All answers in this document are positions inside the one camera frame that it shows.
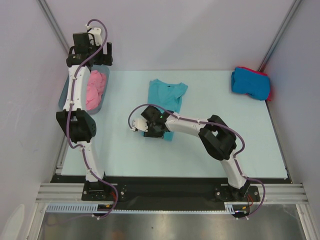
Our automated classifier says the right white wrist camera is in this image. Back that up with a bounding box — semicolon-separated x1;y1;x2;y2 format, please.
131;118;149;132

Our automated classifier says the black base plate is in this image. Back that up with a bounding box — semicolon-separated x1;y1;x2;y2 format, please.
50;174;291;211

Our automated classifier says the grey plastic basket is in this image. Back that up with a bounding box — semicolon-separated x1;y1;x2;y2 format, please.
57;65;111;116

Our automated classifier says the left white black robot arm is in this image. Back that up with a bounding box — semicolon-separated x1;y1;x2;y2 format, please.
56;28;113;200

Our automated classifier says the teal t shirt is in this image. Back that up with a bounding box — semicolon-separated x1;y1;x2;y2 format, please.
146;78;189;142

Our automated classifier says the right corner aluminium post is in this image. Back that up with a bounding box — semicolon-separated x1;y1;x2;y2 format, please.
257;0;304;73

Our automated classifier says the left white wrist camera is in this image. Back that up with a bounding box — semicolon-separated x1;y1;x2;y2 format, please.
85;25;103;46

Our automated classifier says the aluminium frame rail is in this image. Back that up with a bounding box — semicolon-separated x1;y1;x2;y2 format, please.
36;183;309;205

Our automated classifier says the corner aluminium post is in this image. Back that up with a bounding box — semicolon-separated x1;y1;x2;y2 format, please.
36;0;71;64
257;0;304;73

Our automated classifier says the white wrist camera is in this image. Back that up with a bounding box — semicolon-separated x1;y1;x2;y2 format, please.
85;25;103;46
131;118;149;132

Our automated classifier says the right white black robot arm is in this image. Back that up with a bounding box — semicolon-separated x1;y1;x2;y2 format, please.
140;105;250;201

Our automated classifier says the left corner aluminium post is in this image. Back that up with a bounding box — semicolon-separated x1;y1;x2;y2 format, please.
36;0;71;64

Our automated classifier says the blue folded t shirt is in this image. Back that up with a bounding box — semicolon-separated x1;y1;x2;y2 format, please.
230;66;272;101

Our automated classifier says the grey slotted cable duct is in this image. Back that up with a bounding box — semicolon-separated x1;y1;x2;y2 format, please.
46;203;247;215

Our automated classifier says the pink crumpled t shirt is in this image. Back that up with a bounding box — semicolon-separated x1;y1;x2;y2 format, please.
86;70;107;111

